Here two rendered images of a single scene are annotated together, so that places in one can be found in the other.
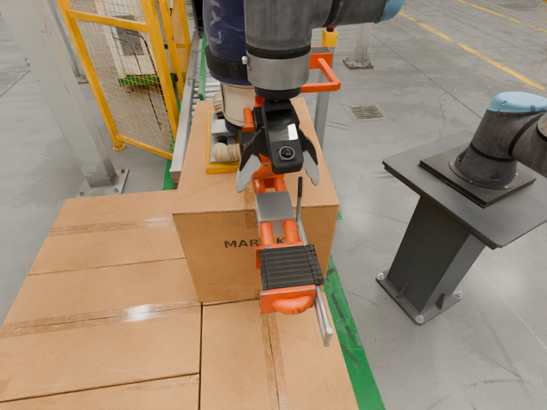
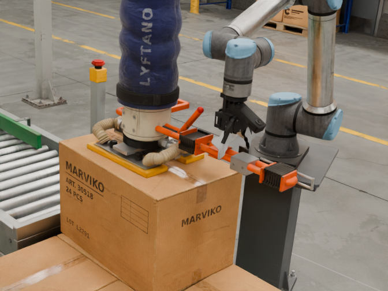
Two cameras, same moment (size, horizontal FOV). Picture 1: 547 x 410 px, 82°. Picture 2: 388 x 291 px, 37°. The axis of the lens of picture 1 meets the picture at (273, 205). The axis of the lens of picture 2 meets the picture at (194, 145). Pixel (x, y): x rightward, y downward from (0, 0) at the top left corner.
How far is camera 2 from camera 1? 1.49 m
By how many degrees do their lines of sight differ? 39
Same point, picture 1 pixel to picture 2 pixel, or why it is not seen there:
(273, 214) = (249, 159)
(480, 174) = (282, 149)
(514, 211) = (311, 167)
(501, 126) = (283, 114)
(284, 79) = (248, 92)
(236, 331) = not seen: outside the picture
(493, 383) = not seen: outside the picture
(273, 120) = (244, 111)
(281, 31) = (249, 73)
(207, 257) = (169, 241)
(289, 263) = (280, 168)
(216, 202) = (175, 188)
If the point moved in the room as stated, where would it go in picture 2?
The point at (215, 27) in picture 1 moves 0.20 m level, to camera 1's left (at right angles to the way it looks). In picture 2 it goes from (144, 75) to (92, 82)
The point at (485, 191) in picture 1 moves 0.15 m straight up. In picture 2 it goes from (290, 160) to (294, 129)
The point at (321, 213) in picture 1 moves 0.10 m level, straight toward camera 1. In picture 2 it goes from (234, 179) to (249, 191)
